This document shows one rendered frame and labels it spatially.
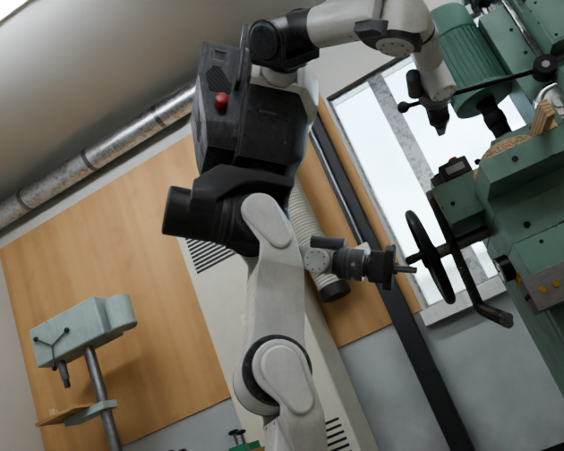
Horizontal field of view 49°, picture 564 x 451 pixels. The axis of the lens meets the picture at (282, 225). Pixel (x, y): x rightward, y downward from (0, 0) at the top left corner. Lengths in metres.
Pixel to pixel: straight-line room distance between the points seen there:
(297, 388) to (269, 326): 0.15
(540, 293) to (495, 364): 1.65
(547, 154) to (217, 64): 0.79
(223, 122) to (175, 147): 2.44
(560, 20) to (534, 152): 0.45
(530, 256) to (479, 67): 0.60
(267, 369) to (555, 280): 0.67
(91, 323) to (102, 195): 1.01
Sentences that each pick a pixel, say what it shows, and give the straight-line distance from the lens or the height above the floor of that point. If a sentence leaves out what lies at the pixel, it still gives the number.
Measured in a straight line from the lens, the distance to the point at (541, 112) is 1.50.
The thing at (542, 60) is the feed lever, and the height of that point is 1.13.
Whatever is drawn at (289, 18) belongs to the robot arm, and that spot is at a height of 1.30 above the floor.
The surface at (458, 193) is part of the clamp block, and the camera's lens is 1.73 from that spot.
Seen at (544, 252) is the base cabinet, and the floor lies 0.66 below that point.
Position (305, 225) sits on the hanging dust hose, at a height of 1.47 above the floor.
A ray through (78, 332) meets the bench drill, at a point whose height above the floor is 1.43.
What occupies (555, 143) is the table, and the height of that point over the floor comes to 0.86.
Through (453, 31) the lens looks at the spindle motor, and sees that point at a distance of 1.95.
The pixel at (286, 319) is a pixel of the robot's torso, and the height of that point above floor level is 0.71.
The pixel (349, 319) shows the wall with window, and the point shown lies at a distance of 3.22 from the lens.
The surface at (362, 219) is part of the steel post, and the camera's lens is 3.20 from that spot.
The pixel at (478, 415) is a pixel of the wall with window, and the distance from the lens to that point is 3.13.
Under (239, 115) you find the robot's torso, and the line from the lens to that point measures 1.47.
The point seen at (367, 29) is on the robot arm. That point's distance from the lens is 1.30.
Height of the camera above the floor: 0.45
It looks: 20 degrees up
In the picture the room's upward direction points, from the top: 22 degrees counter-clockwise
